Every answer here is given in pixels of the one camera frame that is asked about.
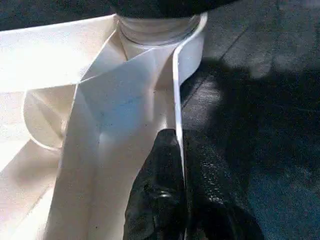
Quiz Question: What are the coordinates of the white plastic table top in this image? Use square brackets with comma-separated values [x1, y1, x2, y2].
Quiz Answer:
[0, 12, 209, 240]

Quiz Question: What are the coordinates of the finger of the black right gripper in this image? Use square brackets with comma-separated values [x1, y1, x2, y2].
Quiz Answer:
[107, 0, 237, 20]

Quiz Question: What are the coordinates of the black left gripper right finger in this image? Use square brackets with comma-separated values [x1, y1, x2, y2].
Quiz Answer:
[183, 131, 266, 240]

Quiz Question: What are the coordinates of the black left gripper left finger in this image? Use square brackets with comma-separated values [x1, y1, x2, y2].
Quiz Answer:
[123, 128, 188, 240]

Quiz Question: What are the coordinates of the white plastic table leg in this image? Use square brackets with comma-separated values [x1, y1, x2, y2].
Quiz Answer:
[116, 14, 201, 47]

